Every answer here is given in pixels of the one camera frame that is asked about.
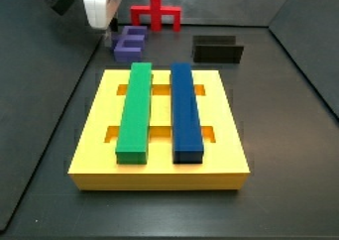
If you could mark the purple E-shaped block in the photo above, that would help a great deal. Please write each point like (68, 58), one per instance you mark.
(128, 44)

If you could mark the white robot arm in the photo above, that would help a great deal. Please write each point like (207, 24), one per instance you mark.
(99, 11)

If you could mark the black angled fixture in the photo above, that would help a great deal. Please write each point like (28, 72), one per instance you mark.
(216, 49)

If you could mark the yellow slotted board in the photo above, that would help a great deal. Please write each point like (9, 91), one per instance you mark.
(95, 171)

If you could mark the red E-shaped block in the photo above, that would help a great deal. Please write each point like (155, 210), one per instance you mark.
(156, 10)

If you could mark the blue long bar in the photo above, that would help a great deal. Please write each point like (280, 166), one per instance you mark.
(187, 137)

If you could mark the green long bar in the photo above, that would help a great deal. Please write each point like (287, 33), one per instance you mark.
(132, 137)

